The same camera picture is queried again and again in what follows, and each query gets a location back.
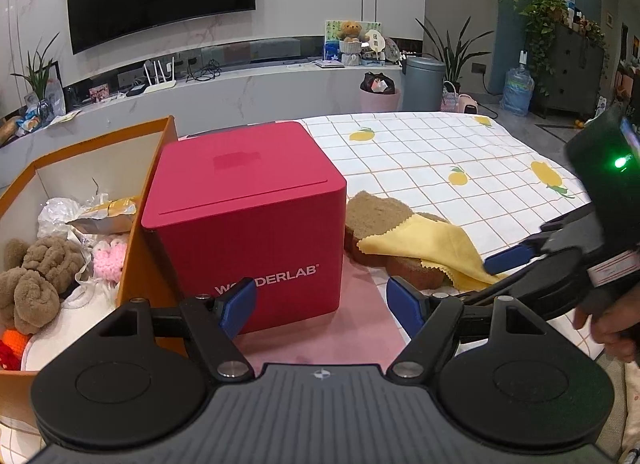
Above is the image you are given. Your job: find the yellow cloth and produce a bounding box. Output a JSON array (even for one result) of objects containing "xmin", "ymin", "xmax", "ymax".
[{"xmin": 357, "ymin": 214, "xmax": 502, "ymax": 293}]

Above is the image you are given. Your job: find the brown bear shaped sponge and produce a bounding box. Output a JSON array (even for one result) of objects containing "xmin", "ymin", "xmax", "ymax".
[{"xmin": 344, "ymin": 191, "xmax": 450, "ymax": 292}]

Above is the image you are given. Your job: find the pink crochet toy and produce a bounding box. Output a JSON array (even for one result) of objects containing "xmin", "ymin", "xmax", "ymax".
[{"xmin": 92, "ymin": 238, "xmax": 128, "ymax": 283}]

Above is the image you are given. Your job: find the yellow snack packet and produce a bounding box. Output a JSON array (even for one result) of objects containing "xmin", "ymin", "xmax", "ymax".
[{"xmin": 70, "ymin": 198, "xmax": 138, "ymax": 236}]

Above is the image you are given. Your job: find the brown plush toy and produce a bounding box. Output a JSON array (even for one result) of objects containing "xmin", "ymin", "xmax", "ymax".
[{"xmin": 0, "ymin": 236, "xmax": 86, "ymax": 335}]

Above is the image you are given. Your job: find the orange red crochet toy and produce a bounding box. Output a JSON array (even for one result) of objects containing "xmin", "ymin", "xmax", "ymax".
[{"xmin": 0, "ymin": 328, "xmax": 30, "ymax": 371}]

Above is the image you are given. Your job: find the person's right hand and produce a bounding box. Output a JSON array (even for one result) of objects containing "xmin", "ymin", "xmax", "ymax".
[{"xmin": 590, "ymin": 285, "xmax": 640, "ymax": 363}]

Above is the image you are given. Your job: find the dark cabinet with ivy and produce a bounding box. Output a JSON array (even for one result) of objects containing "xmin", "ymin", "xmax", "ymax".
[{"xmin": 513, "ymin": 0, "xmax": 608, "ymax": 120}]

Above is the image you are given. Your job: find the blue water bottle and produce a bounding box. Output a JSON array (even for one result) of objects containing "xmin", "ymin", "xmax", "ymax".
[{"xmin": 500, "ymin": 50, "xmax": 535, "ymax": 116}]

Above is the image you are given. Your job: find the checked lemon tablecloth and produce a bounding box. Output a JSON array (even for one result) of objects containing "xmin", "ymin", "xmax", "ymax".
[{"xmin": 0, "ymin": 111, "xmax": 640, "ymax": 464}]

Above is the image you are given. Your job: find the red Wonderlab box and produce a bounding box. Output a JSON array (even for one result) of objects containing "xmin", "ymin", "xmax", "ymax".
[{"xmin": 141, "ymin": 122, "xmax": 346, "ymax": 332}]

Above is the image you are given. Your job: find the pink small heater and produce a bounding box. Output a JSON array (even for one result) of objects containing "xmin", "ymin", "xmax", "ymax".
[{"xmin": 440, "ymin": 80, "xmax": 478, "ymax": 114}]

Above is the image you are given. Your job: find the orange cardboard storage box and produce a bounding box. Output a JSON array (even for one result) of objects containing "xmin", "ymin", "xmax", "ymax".
[{"xmin": 1, "ymin": 116, "xmax": 177, "ymax": 432}]

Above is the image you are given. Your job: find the tall leafy floor plant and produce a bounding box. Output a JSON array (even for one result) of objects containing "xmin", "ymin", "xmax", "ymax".
[{"xmin": 416, "ymin": 18, "xmax": 494, "ymax": 90}]

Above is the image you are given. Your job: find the grey cylindrical bin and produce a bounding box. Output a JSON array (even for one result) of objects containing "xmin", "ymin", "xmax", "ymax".
[{"xmin": 402, "ymin": 57, "xmax": 445, "ymax": 112}]

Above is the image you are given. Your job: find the pink waste bin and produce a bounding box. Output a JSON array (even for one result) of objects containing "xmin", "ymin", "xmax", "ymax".
[{"xmin": 359, "ymin": 72, "xmax": 400, "ymax": 113}]

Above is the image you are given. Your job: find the white wifi router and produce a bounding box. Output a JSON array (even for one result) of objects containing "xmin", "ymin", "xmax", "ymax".
[{"xmin": 143, "ymin": 58, "xmax": 177, "ymax": 94}]

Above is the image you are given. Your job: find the small teddy bear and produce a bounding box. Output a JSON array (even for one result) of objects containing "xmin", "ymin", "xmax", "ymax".
[{"xmin": 337, "ymin": 20, "xmax": 362, "ymax": 42}]

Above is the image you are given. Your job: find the green potted plant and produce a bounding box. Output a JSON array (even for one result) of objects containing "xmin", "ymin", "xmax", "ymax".
[{"xmin": 12, "ymin": 34, "xmax": 66, "ymax": 126}]

